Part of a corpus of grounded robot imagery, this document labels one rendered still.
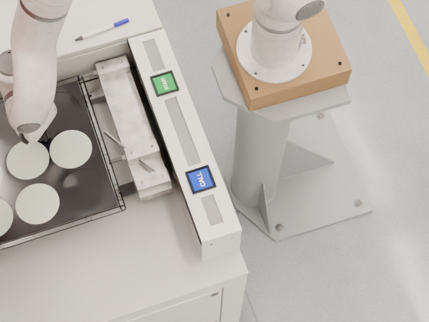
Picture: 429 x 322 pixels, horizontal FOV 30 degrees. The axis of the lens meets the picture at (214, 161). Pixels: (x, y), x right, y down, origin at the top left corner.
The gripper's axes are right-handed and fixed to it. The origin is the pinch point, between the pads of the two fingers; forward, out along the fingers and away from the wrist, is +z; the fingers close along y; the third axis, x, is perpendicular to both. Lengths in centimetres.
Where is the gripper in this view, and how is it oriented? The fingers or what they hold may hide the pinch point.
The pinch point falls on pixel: (41, 133)
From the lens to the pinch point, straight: 191.5
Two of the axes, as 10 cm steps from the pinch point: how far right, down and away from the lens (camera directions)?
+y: 4.8, -8.0, 3.7
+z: -0.1, 4.1, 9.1
